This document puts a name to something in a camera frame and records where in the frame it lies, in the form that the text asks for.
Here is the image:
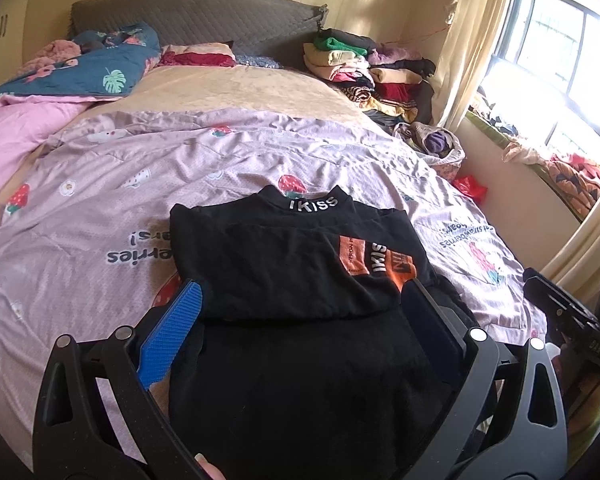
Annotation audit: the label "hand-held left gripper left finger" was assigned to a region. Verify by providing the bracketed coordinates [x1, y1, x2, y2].
[32, 280, 216, 480]

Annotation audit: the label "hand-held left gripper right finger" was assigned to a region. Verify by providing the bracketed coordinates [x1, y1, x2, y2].
[400, 277, 568, 480]

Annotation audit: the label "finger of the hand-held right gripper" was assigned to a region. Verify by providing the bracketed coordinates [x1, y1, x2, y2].
[522, 267, 600, 377]

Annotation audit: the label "black sweater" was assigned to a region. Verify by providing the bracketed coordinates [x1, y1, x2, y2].
[167, 185, 486, 480]

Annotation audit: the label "heap of assorted clothes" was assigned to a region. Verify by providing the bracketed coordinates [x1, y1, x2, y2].
[472, 85, 521, 138]

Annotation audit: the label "pile of folded clothes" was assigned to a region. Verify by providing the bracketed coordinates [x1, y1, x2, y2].
[302, 27, 438, 126]

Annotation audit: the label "person's left hand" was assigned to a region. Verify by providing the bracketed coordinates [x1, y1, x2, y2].
[194, 452, 231, 480]

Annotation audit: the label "light green cloth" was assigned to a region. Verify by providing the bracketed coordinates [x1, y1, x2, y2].
[565, 375, 600, 441]

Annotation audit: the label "orange patterned cloth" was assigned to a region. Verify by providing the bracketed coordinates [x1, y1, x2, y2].
[550, 152, 600, 211]

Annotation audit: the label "red plastic bag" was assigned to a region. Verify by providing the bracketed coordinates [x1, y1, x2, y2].
[452, 175, 487, 206]

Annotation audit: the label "lilac printed bedsheet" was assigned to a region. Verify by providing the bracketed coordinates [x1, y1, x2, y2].
[0, 107, 548, 466]

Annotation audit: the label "peach cloth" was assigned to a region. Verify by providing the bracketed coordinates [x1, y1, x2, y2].
[502, 140, 551, 167]

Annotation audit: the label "bundle with purple cloth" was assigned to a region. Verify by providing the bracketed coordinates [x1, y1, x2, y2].
[392, 122, 466, 181]

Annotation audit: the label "window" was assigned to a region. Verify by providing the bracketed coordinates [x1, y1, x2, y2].
[480, 0, 600, 171]

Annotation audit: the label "beige blanket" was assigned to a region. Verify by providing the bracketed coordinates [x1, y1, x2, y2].
[87, 62, 381, 136]

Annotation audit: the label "pink quilt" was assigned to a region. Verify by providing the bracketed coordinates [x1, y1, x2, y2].
[0, 95, 101, 211]

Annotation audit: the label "cream curtain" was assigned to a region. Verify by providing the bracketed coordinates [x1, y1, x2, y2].
[430, 0, 518, 131]

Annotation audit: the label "blue floral quilt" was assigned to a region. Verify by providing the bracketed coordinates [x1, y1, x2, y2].
[0, 22, 162, 103]

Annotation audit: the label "red and pink pillow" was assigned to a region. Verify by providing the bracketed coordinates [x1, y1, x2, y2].
[157, 42, 237, 68]

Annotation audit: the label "blue patterned pillow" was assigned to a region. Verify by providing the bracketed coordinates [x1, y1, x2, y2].
[235, 54, 283, 70]

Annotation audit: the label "pink fluffy cloth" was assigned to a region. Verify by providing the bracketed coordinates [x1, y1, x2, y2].
[22, 39, 88, 78]

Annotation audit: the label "grey quilted headboard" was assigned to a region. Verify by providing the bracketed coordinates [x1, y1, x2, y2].
[70, 0, 328, 68]

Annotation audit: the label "red cord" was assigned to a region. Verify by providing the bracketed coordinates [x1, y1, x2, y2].
[395, 27, 453, 43]

